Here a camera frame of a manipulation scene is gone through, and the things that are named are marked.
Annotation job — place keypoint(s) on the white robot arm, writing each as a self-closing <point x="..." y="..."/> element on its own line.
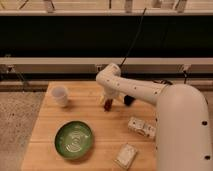
<point x="183" y="134"/>

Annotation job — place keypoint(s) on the black rectangular block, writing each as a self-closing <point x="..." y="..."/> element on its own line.
<point x="128" y="100"/>

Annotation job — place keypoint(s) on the white plastic cup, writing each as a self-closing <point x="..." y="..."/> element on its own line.
<point x="60" y="95"/>

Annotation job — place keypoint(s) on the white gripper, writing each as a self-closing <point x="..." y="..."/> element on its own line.
<point x="109" y="93"/>

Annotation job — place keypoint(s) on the green bowl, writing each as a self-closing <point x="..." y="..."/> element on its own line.
<point x="74" y="140"/>

